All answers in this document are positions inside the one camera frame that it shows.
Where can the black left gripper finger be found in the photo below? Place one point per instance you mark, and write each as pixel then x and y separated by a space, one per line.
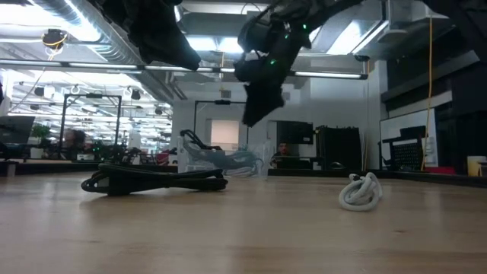
pixel 171 51

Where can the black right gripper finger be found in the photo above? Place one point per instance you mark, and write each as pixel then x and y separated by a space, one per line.
pixel 260 106

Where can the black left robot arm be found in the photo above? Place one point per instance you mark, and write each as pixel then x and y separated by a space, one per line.
pixel 114 5

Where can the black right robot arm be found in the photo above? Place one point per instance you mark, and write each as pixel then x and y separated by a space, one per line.
pixel 323 9

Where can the person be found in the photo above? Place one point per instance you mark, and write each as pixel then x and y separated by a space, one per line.
pixel 282 152
pixel 72 142

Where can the clear plastic container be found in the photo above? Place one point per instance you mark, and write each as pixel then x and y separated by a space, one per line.
pixel 262 160

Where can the long ceiling light strip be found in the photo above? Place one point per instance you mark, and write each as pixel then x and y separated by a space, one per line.
pixel 327 74

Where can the black cabinet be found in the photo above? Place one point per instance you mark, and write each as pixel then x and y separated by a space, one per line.
pixel 338 148

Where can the background green plant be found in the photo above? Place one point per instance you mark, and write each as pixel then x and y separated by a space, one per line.
pixel 40 131

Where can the dark computer monitor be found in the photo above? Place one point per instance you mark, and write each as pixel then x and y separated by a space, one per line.
pixel 15 131

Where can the black camera rig frame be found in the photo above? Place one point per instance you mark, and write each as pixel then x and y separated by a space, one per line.
pixel 222 102
pixel 91 96

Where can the black wall screen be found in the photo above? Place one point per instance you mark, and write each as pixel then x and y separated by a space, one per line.
pixel 295 132

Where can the black aluminium table frame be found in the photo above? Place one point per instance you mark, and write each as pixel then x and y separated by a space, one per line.
pixel 418 176

